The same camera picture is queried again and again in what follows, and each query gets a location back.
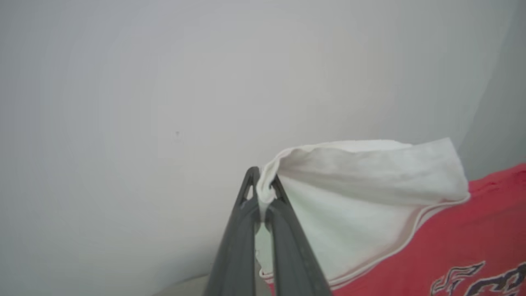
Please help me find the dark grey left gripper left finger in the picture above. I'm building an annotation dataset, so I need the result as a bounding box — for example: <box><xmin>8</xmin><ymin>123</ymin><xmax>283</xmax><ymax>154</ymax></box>
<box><xmin>204</xmin><ymin>166</ymin><xmax>261</xmax><ymax>296</ymax></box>

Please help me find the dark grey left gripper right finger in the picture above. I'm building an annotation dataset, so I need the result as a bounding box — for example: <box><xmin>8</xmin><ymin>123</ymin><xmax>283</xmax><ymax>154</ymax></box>
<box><xmin>265</xmin><ymin>175</ymin><xmax>332</xmax><ymax>296</ymax></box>

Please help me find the red jersey with white trim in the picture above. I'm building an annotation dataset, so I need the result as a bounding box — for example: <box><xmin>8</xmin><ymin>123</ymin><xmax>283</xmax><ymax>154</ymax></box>
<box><xmin>255</xmin><ymin>138</ymin><xmax>526</xmax><ymax>296</ymax></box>

